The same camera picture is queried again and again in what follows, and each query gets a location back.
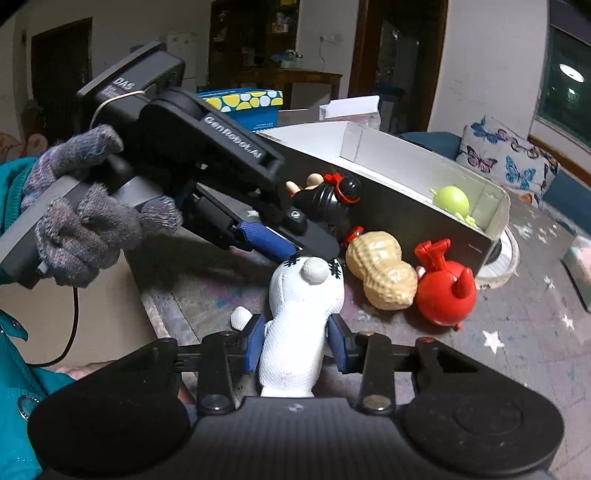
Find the person's teal jacket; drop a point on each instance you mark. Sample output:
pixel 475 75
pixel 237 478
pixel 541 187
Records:
pixel 18 392

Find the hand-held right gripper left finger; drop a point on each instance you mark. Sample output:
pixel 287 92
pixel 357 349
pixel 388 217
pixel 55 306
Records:
pixel 251 346

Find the window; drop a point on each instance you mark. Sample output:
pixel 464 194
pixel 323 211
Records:
pixel 565 83

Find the white tissue pack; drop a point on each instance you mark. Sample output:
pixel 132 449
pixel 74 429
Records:
pixel 353 110

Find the red round toy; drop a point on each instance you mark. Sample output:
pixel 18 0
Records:
pixel 445 295

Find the blue sofa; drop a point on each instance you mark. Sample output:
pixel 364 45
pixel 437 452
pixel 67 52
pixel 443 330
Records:
pixel 568 198

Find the white round base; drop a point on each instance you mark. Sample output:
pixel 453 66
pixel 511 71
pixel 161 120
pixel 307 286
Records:
pixel 503 265

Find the butterfly print pillow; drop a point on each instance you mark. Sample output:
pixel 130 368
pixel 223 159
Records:
pixel 505 152

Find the wooden side table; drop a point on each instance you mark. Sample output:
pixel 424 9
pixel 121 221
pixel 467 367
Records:
pixel 295 78

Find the wooden cabinet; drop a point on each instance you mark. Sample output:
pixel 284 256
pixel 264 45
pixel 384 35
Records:
pixel 249 32

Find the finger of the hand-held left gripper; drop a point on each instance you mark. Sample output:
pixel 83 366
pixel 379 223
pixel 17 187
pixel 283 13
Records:
pixel 318 244
pixel 268 240

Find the white plush toy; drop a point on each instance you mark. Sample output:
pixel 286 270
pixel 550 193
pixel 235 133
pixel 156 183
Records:
pixel 295 314

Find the white cardboard box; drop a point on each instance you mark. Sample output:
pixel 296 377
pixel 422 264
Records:
pixel 406 184

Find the person's left forearm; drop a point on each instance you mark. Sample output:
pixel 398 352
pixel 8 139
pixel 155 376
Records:
pixel 11 194

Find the beige peanut toy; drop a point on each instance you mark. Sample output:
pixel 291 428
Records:
pixel 381 267

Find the black doll with red bows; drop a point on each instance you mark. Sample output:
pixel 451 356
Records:
pixel 330 198

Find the green round toy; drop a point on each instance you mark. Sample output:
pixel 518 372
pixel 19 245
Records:
pixel 450 201

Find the blue yellow dotted tissue box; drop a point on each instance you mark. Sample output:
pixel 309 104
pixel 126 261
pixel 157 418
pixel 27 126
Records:
pixel 244 108

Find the person's left hand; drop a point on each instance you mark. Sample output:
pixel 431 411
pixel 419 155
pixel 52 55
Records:
pixel 83 230

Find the white refrigerator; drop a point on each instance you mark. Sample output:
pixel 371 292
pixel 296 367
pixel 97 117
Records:
pixel 180 50

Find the dark wooden door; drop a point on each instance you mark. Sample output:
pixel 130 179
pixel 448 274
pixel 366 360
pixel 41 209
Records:
pixel 60 74

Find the wooden door frame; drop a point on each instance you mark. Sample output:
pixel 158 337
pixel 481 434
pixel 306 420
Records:
pixel 397 60

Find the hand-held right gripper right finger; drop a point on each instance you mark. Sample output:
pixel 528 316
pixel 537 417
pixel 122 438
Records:
pixel 339 346

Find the jars on side table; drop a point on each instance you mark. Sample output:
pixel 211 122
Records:
pixel 292 60

